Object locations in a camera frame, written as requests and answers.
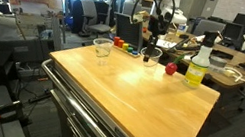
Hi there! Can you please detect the grey tape roll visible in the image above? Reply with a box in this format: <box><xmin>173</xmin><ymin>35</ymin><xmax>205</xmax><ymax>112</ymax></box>
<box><xmin>208</xmin><ymin>55</ymin><xmax>229</xmax><ymax>73</ymax></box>

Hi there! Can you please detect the spray bottle with yellow label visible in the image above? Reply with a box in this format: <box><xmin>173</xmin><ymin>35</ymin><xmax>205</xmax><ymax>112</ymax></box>
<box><xmin>181</xmin><ymin>27</ymin><xmax>220</xmax><ymax>92</ymax></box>

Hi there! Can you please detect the orange stacking disc pile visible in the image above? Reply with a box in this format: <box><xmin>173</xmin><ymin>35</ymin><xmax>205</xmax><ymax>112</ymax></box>
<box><xmin>117</xmin><ymin>39</ymin><xmax>125</xmax><ymax>49</ymax></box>

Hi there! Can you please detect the colourful toy blocks row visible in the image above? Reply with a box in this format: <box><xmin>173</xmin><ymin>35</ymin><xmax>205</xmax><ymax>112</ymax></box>
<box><xmin>110</xmin><ymin>43</ymin><xmax>142</xmax><ymax>59</ymax></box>

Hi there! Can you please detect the green stacking disc pile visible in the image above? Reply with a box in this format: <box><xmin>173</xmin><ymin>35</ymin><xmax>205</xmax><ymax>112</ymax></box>
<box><xmin>126</xmin><ymin>45</ymin><xmax>134</xmax><ymax>54</ymax></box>

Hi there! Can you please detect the grey office chair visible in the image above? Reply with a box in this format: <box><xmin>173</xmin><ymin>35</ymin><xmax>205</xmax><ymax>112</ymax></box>
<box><xmin>74</xmin><ymin>0</ymin><xmax>117</xmax><ymax>43</ymax></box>

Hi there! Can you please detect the clear plastic cup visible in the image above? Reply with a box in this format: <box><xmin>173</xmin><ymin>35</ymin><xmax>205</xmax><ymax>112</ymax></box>
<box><xmin>89</xmin><ymin>35</ymin><xmax>115</xmax><ymax>68</ymax></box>
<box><xmin>136</xmin><ymin>44</ymin><xmax>164</xmax><ymax>75</ymax></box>

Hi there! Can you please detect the red stacking disc pile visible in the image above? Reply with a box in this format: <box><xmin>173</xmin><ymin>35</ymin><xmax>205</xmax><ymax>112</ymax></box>
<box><xmin>112</xmin><ymin>36</ymin><xmax>122</xmax><ymax>48</ymax></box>

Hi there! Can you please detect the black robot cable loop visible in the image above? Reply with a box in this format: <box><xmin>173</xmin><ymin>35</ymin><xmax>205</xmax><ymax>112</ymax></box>
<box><xmin>128</xmin><ymin>0</ymin><xmax>179</xmax><ymax>33</ymax></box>

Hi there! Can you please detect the yellow stacking disc pile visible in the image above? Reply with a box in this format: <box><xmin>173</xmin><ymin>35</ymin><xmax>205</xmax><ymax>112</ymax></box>
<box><xmin>122</xmin><ymin>42</ymin><xmax>130</xmax><ymax>52</ymax></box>

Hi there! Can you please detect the black mesh chair back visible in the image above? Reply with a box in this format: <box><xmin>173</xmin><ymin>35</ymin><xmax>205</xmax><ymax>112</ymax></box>
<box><xmin>110</xmin><ymin>12</ymin><xmax>149</xmax><ymax>52</ymax></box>

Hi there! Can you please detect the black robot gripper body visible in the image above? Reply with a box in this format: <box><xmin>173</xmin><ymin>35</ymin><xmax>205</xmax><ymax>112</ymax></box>
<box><xmin>145</xmin><ymin>12</ymin><xmax>170</xmax><ymax>41</ymax></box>

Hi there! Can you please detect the metal tool cart wooden top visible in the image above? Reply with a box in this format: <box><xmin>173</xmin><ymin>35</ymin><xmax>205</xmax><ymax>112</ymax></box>
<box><xmin>28</xmin><ymin>34</ymin><xmax>226</xmax><ymax>137</ymax></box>

